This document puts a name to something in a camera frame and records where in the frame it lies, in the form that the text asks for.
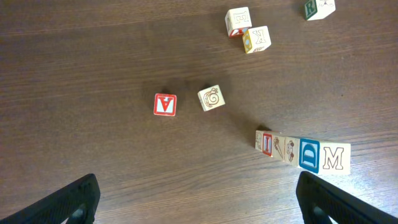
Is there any green letter R block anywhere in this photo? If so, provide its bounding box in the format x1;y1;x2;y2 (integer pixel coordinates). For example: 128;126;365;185
255;130;264;152

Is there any blue letter D block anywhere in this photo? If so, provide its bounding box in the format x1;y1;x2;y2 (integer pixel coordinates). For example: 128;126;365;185
298;138;351;175

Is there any wooden picture block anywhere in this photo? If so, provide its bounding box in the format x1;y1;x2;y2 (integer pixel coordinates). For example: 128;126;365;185
284;136;300;167
272;135;285;161

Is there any letter K block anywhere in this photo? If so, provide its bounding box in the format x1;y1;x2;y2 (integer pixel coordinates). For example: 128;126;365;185
243;26;272;54

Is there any snail picture block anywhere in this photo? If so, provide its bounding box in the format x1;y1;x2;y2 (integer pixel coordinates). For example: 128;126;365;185
198;85;225;111

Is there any red letter A block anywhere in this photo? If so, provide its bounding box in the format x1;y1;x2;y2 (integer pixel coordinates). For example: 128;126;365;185
154;93;177;116

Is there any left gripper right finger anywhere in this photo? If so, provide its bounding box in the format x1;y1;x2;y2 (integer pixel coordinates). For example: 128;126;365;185
296;171;397;224

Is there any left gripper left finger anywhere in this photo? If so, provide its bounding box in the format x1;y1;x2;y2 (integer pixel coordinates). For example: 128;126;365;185
1;174;101;224

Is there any letter E block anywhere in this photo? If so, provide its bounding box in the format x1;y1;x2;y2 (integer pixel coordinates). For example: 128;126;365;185
225;7;252;37

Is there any red letter I block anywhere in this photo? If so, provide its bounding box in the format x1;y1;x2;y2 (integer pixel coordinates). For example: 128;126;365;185
262;133;272;157

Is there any far right wooden block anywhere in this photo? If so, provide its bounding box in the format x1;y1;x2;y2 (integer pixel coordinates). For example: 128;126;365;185
304;0;336;21

